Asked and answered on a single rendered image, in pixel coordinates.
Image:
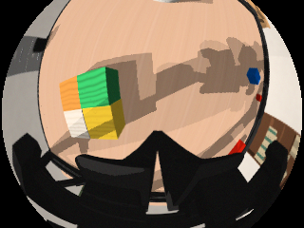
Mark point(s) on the red rectangular bar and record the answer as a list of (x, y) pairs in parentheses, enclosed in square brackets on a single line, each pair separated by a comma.
[(238, 147)]

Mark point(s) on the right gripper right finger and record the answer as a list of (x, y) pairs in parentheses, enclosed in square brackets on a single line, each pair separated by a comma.
[(181, 170)]

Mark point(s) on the orange cube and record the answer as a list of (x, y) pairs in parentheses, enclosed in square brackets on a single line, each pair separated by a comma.
[(70, 94)]

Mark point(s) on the blue cube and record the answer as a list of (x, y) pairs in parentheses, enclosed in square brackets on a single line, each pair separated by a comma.
[(253, 76)]

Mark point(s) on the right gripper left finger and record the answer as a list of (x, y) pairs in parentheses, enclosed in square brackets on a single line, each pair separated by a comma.
[(136, 171)]

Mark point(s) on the yellow cube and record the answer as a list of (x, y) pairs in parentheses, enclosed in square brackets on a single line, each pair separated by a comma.
[(105, 122)]

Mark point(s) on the green cube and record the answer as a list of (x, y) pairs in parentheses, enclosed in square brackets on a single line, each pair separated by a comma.
[(98, 87)]

